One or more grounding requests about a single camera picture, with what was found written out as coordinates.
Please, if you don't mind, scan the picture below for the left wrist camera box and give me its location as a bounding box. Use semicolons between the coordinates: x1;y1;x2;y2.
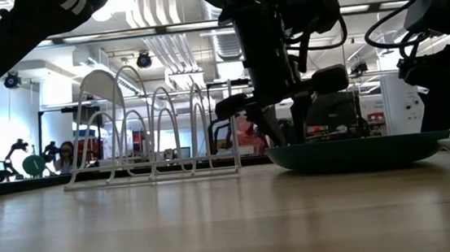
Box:
281;0;343;38

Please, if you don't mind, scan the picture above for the black computer monitor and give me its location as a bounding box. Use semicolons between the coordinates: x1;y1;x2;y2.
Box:
303;89;364;143

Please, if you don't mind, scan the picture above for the black gantry frame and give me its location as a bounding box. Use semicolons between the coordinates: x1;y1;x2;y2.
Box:
35;102;107;176
205;78;260;155

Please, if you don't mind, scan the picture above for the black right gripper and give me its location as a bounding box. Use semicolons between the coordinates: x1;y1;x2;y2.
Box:
394;28;450;135

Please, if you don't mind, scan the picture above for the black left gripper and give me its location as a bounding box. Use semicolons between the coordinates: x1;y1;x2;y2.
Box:
206;9;355;152

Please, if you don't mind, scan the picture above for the black aluminium table frame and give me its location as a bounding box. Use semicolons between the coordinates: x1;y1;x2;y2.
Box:
0;153;273;199

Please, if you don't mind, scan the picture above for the white wire dish rack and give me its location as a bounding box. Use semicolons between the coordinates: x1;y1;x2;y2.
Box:
55;55;243;193

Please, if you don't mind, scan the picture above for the background green disc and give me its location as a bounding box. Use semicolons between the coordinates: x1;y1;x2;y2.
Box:
21;153;48;179

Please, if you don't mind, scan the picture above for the green plate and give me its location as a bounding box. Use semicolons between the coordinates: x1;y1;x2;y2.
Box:
264;128;450;180

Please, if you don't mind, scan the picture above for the black ceiling light rail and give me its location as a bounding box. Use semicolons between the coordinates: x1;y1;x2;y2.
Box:
33;0;412;49

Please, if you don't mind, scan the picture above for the white pillar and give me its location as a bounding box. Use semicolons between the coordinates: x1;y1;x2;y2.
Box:
379;70;429;137

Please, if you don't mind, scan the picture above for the person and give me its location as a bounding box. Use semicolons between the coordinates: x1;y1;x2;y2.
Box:
50;139;78;175
233;112;272;158

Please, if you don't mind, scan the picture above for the silver ventilation duct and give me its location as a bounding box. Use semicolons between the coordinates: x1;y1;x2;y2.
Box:
199;0;245;66

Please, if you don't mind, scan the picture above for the black ceiling camera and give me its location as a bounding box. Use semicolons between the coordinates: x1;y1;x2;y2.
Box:
135;50;154;70
2;70;22;90
349;59;370;77

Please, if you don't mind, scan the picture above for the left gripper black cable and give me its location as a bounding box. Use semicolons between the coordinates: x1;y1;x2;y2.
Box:
280;13;352;75

